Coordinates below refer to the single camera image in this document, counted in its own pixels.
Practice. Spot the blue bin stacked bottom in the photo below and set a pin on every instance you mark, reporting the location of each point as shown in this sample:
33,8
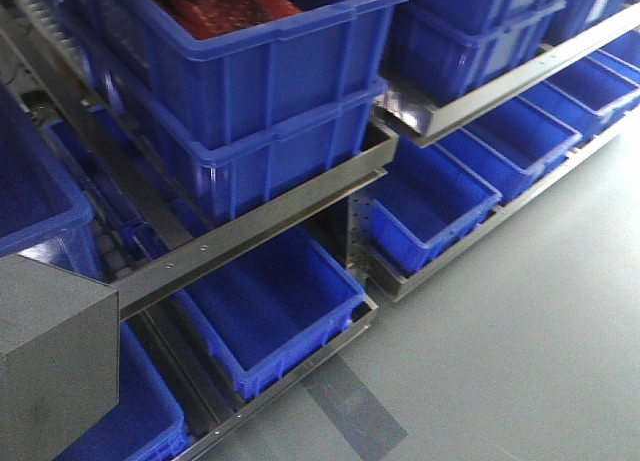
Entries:
233,179

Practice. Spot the blue bin lower right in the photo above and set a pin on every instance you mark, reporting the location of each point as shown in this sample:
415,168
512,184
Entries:
428,201

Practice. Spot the blue bin lower centre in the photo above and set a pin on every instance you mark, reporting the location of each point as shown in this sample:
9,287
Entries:
263,313

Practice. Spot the gray box base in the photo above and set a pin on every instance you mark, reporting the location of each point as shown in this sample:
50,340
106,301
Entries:
59,357

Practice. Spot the red bagged contents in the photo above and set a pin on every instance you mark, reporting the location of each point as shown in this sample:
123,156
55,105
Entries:
205,19

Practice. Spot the blue bin stacked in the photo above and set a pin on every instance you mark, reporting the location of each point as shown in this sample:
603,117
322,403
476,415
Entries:
228,87
233,179

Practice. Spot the stainless steel rack frame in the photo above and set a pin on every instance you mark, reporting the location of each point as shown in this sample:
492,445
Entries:
520,342

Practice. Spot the blue bin stacked top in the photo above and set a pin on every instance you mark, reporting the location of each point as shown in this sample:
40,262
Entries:
228,87

